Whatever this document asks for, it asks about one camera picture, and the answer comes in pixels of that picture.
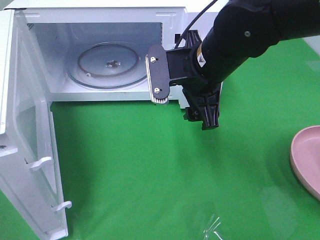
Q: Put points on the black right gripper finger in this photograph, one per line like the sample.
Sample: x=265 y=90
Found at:
x=187 y=40
x=204 y=107

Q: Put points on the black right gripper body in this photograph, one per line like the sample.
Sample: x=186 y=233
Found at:
x=186 y=74

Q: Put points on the pink plate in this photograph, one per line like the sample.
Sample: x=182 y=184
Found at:
x=305 y=158

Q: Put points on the white microwave door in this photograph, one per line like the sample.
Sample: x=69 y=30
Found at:
x=29 y=164

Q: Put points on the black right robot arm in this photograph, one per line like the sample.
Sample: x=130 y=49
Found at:
x=241 y=30

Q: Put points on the glass microwave turntable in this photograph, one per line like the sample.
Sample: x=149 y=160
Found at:
x=108 y=65

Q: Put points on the green table mat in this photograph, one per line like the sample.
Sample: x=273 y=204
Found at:
x=135 y=170

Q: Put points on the white microwave oven body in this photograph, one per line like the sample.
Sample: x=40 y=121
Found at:
x=60 y=30

